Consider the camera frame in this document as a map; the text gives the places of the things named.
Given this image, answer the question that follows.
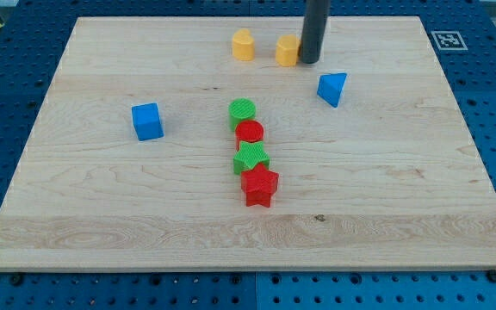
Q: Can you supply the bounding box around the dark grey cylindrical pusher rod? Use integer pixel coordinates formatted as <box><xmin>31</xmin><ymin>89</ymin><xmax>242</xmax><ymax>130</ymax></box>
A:
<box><xmin>299</xmin><ymin>0</ymin><xmax>331</xmax><ymax>64</ymax></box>

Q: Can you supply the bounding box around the yellow hexagon block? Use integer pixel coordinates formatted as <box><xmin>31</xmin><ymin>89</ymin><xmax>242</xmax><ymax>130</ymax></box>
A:
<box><xmin>275</xmin><ymin>34</ymin><xmax>300</xmax><ymax>67</ymax></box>

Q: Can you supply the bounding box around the yellow heart block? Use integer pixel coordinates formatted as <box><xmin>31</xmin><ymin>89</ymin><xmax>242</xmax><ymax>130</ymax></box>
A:
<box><xmin>232</xmin><ymin>28</ymin><xmax>255</xmax><ymax>61</ymax></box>

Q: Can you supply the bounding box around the blue triangle block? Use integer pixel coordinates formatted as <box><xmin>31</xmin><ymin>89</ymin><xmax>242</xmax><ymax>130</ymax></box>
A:
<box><xmin>317</xmin><ymin>72</ymin><xmax>348</xmax><ymax>108</ymax></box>

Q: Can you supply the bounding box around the green cylinder block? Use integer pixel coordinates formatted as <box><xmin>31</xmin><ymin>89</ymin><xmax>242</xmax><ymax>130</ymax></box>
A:
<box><xmin>228</xmin><ymin>98</ymin><xmax>257</xmax><ymax>132</ymax></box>

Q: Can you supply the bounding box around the white fiducial marker tag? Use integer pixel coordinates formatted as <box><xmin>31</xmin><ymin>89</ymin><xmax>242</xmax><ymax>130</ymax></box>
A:
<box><xmin>431</xmin><ymin>30</ymin><xmax>468</xmax><ymax>51</ymax></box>

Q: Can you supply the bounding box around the red cylinder block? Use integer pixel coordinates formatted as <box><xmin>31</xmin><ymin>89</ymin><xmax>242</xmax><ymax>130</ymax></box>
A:
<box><xmin>234</xmin><ymin>120</ymin><xmax>264</xmax><ymax>151</ymax></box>

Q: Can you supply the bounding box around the green star block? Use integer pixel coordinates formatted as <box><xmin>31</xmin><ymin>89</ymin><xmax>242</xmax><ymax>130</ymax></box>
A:
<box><xmin>232</xmin><ymin>141</ymin><xmax>270</xmax><ymax>175</ymax></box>

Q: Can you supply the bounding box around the red star block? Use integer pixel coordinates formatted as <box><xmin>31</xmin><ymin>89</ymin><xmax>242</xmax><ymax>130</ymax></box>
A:
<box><xmin>240</xmin><ymin>164</ymin><xmax>279</xmax><ymax>208</ymax></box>

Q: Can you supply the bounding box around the light wooden board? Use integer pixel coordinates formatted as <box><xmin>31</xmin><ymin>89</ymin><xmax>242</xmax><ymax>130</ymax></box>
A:
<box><xmin>0</xmin><ymin>16</ymin><xmax>496</xmax><ymax>272</ymax></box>

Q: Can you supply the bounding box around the blue cube block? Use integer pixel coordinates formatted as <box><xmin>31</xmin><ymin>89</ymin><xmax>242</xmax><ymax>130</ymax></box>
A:
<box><xmin>131</xmin><ymin>102</ymin><xmax>164</xmax><ymax>141</ymax></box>

